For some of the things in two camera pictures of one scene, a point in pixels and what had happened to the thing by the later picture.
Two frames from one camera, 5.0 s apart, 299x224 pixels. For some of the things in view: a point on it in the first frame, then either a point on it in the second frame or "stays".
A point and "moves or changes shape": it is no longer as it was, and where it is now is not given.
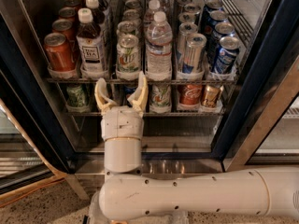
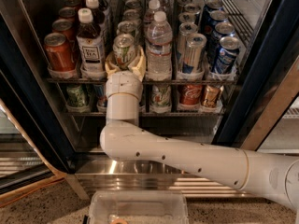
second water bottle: x=149 y=17 stays
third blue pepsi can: x=215 y=18 stays
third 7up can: x=132 y=14 stays
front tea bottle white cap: x=90 y=45 stays
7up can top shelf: x=128 y=52 moves or changes shape
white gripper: x=122 y=123 to x=123 y=84
